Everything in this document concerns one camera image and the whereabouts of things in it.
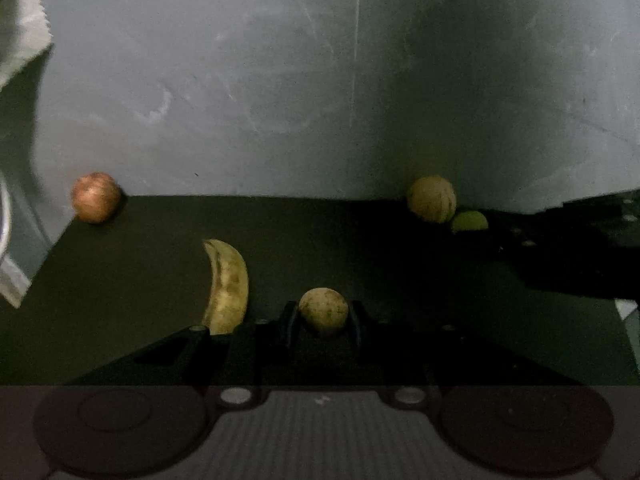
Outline green lime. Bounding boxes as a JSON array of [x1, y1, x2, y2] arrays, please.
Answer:
[[451, 210, 489, 234]]

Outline small yellow spotted round fruit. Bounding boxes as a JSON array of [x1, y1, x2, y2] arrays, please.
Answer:
[[298, 287, 350, 337]]

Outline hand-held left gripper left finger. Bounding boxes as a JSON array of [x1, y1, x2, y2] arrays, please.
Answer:
[[65, 300, 301, 407]]

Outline red-brown apple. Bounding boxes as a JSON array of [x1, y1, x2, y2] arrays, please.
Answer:
[[71, 172, 122, 224]]

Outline spotted curved banana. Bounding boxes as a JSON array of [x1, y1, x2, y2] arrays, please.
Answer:
[[201, 239, 250, 336]]

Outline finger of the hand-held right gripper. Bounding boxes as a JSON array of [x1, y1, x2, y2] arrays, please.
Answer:
[[487, 224, 548, 267]]

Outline white hose loop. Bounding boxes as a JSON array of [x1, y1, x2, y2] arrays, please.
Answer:
[[0, 175, 14, 262]]

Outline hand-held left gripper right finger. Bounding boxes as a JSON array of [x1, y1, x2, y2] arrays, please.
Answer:
[[349, 300, 584, 407]]

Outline large pale round fruit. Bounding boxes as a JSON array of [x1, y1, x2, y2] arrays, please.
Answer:
[[406, 175, 458, 224]]

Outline white cloth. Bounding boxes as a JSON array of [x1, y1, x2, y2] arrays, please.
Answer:
[[0, 0, 55, 92]]

